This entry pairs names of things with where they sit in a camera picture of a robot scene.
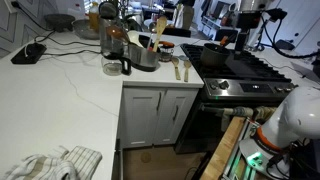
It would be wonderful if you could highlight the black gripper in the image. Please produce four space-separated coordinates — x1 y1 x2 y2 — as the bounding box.
235 27 250 53

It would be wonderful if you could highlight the black cooking pot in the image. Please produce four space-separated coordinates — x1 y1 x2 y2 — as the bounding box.
199 42 232 69

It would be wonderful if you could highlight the small wooden spoon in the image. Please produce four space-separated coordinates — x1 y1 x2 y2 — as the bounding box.
182 59 193 83
170 56 182 81

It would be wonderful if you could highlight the large wooden spoon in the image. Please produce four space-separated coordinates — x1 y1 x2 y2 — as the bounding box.
152 15 168 53

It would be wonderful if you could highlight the white plastic spoon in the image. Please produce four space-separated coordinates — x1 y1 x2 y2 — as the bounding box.
126 30 145 49

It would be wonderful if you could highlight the orange tipped black utensil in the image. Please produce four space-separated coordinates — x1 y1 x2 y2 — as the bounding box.
218 35 230 52

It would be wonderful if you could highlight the stainless gas range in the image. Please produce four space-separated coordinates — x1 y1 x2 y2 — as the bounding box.
174 42 299 155

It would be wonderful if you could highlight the grey hanging oven towel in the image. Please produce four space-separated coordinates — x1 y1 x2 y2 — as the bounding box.
221 105 256 133

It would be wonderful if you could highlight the black background chair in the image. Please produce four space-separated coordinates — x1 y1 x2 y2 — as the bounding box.
162 27 193 38

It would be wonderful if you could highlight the beige hanging oven towel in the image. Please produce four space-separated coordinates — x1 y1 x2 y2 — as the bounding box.
254 105 278 122

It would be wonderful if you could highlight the glass jar orange lid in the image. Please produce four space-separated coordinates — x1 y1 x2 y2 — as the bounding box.
158 40 176 63

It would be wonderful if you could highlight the steel utensil tray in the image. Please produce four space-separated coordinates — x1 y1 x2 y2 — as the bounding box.
128 42 161 73

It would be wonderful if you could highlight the narrow white cabinet door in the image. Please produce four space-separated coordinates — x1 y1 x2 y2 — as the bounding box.
153 88 200 147

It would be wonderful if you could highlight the wooden board table edge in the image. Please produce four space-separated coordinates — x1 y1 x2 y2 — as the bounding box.
199 116 247 180

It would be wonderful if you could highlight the wide white cabinet door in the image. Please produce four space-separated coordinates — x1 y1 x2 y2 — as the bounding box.
119 87 166 149

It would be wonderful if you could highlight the copper brown ladle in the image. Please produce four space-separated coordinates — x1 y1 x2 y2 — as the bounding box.
105 24 132 44

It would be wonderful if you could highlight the glass coffee carafe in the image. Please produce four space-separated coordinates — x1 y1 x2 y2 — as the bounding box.
99 18 133 77

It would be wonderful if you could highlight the black equipment box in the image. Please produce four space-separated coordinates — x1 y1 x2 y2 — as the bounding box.
288 138 320 180

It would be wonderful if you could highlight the black round skimmer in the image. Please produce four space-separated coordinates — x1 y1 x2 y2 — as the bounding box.
98 1 120 20

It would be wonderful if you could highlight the orange juice bottle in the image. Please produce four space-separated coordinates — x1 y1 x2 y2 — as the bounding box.
88 1 101 33

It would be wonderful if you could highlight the flat black electronic device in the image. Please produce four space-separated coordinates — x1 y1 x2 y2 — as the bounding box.
10 42 48 65

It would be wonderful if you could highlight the striped dish towel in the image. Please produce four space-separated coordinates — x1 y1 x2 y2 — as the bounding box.
3 144 104 180

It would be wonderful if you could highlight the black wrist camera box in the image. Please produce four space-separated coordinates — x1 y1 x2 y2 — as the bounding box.
237 10 263 30

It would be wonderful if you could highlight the dark cabinet door handle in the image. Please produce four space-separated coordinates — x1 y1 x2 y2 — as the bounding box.
172 104 180 123
156 91 163 113

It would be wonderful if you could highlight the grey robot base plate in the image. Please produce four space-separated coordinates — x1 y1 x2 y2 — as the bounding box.
239 137 291 180

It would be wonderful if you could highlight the aluminium cart frame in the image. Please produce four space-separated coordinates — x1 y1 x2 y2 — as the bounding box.
222 118 261 180

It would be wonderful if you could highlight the black power cable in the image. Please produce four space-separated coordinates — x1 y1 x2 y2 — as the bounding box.
11 1 56 34
34 30 102 48
42 49 102 57

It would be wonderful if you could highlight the short white cable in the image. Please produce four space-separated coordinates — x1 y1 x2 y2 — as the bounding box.
23 42 34 58

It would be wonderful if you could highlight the wall power outlet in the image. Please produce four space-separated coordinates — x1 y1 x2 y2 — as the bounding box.
3 0 19 14

